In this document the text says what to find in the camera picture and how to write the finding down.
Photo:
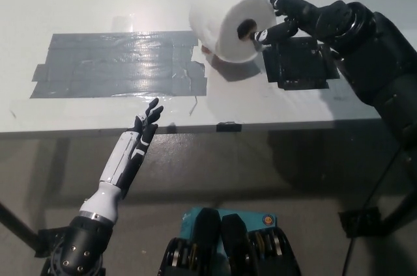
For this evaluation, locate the white toilet paper roll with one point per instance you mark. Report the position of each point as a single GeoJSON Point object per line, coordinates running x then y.
{"type": "Point", "coordinates": [215, 12]}

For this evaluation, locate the black table leg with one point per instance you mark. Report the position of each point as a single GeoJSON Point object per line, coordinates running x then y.
{"type": "Point", "coordinates": [16, 222]}

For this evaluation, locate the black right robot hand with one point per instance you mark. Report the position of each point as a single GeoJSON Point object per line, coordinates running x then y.
{"type": "Point", "coordinates": [322, 23]}

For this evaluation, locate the small clear tape piece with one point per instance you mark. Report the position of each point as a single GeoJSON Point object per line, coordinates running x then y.
{"type": "Point", "coordinates": [123, 23]}

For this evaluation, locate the black teal robot body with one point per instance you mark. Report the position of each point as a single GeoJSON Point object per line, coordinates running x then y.
{"type": "Point", "coordinates": [234, 250]}

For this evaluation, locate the grey duct tape patch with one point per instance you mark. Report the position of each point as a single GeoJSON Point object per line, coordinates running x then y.
{"type": "Point", "coordinates": [114, 64]}

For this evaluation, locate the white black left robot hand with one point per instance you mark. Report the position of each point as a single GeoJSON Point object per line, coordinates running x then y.
{"type": "Point", "coordinates": [130, 155]}

